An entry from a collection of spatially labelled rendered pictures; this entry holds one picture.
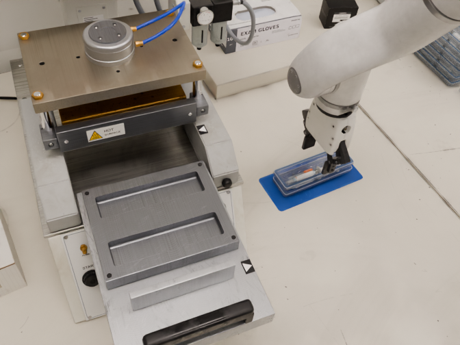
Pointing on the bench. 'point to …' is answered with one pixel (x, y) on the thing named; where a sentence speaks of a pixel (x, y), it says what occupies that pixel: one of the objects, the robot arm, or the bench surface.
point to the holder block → (157, 223)
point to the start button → (91, 279)
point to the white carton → (263, 24)
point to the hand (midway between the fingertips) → (318, 155)
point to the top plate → (107, 59)
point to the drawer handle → (201, 324)
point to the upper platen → (121, 104)
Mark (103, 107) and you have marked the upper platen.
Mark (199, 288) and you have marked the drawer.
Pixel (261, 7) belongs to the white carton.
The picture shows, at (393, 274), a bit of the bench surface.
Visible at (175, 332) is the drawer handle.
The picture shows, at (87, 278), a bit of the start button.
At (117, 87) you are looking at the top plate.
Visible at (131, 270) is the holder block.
